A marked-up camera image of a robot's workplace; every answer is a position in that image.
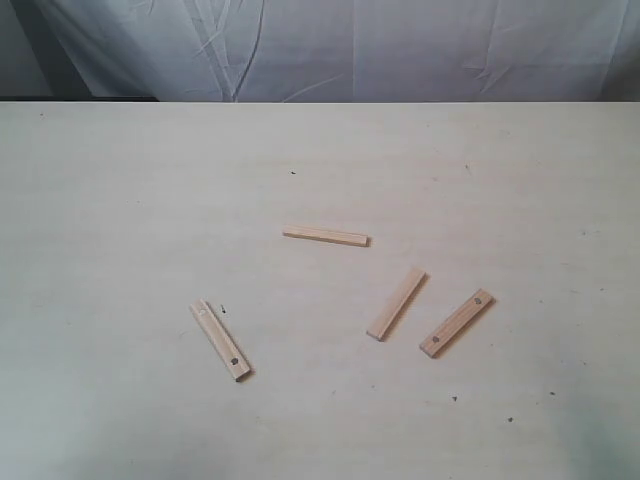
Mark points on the white backdrop cloth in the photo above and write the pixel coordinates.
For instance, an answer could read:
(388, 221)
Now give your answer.
(321, 51)

